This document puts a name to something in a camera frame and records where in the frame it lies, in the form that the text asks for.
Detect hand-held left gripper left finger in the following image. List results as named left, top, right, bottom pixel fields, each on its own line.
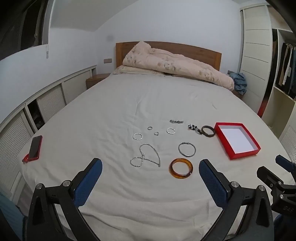
left=28, top=158, right=102, bottom=241

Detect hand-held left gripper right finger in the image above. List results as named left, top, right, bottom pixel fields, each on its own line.
left=198, top=159, right=274, bottom=241

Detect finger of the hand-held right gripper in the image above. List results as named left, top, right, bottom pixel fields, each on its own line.
left=257, top=165, right=296, bottom=202
left=275, top=155, right=296, bottom=174

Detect amber resin bangle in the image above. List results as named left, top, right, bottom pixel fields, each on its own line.
left=169, top=158, right=193, bottom=179

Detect thin silver bangle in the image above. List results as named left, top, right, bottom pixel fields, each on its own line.
left=178, top=142, right=196, bottom=157

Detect red shallow box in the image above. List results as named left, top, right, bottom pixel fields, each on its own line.
left=214, top=122, right=261, bottom=160

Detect dark wooden bangle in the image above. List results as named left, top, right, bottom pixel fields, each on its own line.
left=201, top=125, right=216, bottom=138

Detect black white beaded bracelet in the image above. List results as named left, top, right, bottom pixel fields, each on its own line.
left=188, top=124, right=202, bottom=135

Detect silver beaded necklace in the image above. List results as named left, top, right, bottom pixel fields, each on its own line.
left=130, top=143, right=161, bottom=168

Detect open wardrobe shelves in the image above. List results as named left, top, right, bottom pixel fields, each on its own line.
left=261, top=28, right=296, bottom=137

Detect red smartphone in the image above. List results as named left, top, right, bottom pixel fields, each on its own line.
left=22, top=135, right=43, bottom=162

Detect teal ribbed fabric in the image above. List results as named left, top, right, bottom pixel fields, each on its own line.
left=0, top=192, right=25, bottom=241

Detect blue crumpled cloth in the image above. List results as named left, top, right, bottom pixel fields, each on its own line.
left=229, top=72, right=247, bottom=95

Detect hanging clothes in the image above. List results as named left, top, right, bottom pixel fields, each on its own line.
left=276, top=43, right=296, bottom=102

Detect low white louvered cabinets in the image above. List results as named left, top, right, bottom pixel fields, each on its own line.
left=0, top=65, right=97, bottom=207

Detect wooden nightstand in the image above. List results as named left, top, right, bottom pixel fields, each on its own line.
left=86, top=73, right=111, bottom=90

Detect white wardrobe door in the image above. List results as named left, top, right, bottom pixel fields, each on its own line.
left=239, top=5, right=273, bottom=114

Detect beige pillow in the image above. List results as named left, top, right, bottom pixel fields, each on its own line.
left=112, top=65, right=166, bottom=76

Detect beige floral duvet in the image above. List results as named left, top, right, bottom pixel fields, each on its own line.
left=122, top=42, right=235, bottom=91

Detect wooden headboard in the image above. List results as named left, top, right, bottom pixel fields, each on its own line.
left=116, top=42, right=222, bottom=72

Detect dark window frame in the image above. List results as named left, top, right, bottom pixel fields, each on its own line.
left=0, top=0, right=50, bottom=61

